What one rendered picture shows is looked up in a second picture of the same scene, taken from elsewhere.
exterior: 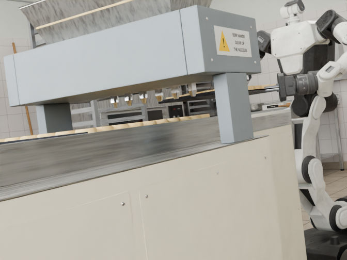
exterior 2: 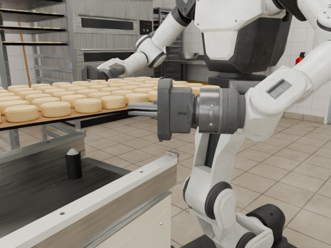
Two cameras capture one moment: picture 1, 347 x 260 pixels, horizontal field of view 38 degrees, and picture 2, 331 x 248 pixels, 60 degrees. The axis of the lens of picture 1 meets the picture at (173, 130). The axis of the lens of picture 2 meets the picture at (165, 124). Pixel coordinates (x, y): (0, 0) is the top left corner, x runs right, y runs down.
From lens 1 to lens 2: 170 cm
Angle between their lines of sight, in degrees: 14
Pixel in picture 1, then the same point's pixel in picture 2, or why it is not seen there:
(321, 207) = (226, 241)
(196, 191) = not seen: outside the picture
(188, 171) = not seen: outside the picture
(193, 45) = not seen: outside the picture
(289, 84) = (181, 108)
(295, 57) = (225, 34)
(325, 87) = (259, 127)
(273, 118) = (105, 213)
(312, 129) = (232, 146)
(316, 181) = (223, 222)
